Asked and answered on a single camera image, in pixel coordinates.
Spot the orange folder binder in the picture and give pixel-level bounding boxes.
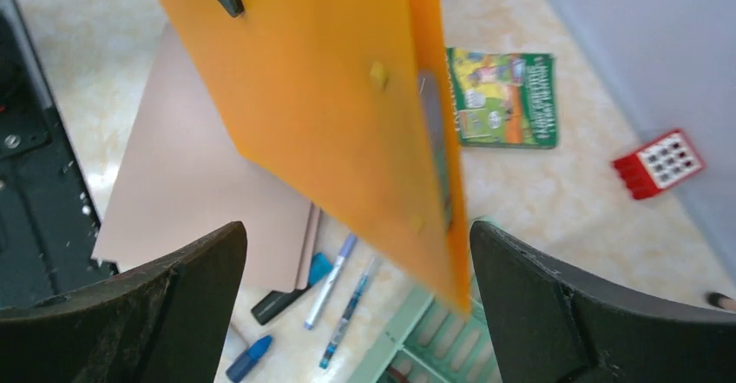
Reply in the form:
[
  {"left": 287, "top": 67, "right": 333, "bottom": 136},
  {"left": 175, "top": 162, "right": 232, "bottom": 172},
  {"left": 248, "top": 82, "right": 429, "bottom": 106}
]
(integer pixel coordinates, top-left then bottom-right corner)
[{"left": 159, "top": 0, "right": 470, "bottom": 313}]

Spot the pink music stand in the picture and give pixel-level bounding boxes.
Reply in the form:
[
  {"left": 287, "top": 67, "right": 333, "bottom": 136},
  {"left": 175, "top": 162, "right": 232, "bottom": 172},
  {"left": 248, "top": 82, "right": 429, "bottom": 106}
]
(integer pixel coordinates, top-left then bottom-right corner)
[{"left": 705, "top": 292, "right": 736, "bottom": 313}]

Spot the black marker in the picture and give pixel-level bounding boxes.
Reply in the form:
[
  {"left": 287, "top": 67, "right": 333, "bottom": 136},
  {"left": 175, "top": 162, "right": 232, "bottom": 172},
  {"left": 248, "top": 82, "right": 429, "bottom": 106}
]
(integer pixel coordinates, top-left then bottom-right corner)
[{"left": 251, "top": 253, "right": 332, "bottom": 326}]

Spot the green plastic file rack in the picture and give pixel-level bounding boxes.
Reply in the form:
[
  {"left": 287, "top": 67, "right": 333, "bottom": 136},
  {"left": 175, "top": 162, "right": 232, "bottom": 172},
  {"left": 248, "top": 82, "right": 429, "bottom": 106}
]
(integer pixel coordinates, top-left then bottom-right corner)
[{"left": 346, "top": 256, "right": 503, "bottom": 382}]

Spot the blue marker cap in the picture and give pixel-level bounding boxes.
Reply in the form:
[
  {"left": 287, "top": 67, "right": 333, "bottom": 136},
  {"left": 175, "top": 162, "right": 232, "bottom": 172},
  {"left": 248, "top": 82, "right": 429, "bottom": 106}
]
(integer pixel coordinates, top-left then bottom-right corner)
[{"left": 226, "top": 335, "right": 273, "bottom": 383}]

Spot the blue clear gel pen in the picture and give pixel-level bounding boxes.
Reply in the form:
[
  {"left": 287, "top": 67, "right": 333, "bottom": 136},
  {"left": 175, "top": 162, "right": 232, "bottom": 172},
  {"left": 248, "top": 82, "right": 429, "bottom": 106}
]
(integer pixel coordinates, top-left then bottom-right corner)
[{"left": 319, "top": 255, "right": 382, "bottom": 370}]

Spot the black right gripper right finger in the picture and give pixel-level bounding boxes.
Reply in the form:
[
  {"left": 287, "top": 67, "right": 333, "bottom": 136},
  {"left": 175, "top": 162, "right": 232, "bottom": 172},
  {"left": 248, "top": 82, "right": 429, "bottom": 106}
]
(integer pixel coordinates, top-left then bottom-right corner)
[{"left": 470, "top": 221, "right": 735, "bottom": 382}]

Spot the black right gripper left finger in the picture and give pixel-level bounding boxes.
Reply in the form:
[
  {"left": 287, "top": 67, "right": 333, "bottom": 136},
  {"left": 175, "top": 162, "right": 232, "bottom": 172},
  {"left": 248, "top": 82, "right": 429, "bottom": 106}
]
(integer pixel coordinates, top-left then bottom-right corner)
[{"left": 1, "top": 221, "right": 247, "bottom": 382}]

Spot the green Treehouse paperback book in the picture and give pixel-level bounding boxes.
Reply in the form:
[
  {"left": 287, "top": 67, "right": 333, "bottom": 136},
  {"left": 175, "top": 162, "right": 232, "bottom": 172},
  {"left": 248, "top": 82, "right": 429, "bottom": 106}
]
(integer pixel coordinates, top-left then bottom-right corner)
[{"left": 445, "top": 47, "right": 559, "bottom": 149}]

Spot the red grid pen holder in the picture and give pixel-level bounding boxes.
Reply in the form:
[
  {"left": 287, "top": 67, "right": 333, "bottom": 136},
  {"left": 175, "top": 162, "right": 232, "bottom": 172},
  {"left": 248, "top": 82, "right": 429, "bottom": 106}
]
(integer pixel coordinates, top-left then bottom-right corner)
[{"left": 611, "top": 129, "right": 706, "bottom": 201}]

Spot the white blue pen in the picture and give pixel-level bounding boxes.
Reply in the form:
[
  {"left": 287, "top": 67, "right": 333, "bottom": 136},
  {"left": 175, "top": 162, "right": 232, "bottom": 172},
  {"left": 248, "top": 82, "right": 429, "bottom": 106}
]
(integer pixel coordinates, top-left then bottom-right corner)
[{"left": 304, "top": 233, "right": 358, "bottom": 330}]

